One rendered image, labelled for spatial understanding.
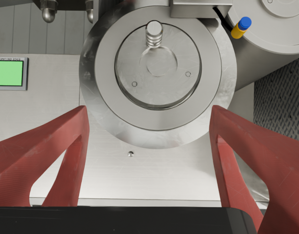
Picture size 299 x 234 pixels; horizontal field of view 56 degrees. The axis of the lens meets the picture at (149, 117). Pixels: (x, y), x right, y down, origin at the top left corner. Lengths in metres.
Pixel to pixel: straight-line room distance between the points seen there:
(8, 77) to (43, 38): 2.36
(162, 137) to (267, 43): 0.13
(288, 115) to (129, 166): 0.32
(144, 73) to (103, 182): 0.38
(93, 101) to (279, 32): 0.19
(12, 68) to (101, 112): 0.42
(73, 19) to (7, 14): 0.78
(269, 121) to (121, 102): 0.28
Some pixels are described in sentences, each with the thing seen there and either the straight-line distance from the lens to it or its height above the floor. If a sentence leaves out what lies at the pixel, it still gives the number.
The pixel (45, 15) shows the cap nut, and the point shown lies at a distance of 0.66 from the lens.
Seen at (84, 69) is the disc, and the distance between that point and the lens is 0.27.
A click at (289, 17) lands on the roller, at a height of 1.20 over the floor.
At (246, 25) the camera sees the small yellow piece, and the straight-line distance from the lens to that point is 0.22.
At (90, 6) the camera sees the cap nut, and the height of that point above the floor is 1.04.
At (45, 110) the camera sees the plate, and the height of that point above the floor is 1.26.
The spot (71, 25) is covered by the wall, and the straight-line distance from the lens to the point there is 2.87.
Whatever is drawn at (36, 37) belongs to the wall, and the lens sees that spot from 3.06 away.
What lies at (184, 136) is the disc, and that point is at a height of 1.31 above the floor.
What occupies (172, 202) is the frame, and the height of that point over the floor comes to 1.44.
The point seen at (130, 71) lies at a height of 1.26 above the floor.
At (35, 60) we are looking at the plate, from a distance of 0.65.
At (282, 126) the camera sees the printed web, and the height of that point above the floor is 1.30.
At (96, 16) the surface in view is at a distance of 0.29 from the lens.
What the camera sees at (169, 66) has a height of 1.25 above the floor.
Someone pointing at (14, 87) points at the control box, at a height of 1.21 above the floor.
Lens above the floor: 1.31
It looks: 4 degrees down
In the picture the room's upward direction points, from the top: 179 degrees counter-clockwise
